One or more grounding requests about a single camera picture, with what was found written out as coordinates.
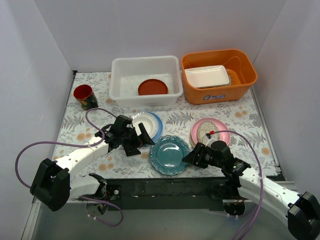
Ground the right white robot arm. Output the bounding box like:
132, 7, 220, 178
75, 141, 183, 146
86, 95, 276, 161
182, 140, 320, 240

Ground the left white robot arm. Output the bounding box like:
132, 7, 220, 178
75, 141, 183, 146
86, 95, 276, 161
30, 115, 159, 212

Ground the orange plastic tub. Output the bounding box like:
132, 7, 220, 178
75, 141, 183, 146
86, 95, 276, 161
181, 49, 258, 105

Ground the white plastic bin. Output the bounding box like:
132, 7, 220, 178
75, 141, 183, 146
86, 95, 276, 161
109, 55, 183, 107

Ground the white deep plate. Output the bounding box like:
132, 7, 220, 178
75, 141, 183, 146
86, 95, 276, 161
131, 112, 158, 138

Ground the teal scalloped plate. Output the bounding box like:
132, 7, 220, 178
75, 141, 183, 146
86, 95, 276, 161
148, 135, 191, 176

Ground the speckled oval dish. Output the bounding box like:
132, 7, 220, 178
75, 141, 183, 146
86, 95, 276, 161
197, 121, 220, 143

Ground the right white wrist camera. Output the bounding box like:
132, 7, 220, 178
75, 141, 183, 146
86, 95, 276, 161
202, 135, 216, 147

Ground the blue round plate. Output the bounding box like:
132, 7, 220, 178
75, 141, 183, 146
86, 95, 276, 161
145, 111, 164, 142

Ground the pink round plate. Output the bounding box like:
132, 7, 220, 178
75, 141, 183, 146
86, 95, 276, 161
190, 117, 231, 145

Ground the floral patterned table mat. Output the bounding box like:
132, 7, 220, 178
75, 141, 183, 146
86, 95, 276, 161
53, 72, 278, 176

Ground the white rectangular tray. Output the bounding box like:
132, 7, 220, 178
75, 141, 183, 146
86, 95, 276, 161
184, 65, 231, 89

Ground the red-brown fluted plate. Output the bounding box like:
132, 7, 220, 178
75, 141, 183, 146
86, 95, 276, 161
138, 78, 169, 96

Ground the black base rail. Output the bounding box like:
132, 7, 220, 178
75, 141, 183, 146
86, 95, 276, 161
44, 176, 253, 211

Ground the cream round plate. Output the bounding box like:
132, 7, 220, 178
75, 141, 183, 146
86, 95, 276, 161
189, 133, 196, 148

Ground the red and black mug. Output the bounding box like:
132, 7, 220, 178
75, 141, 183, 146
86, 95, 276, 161
73, 84, 99, 111

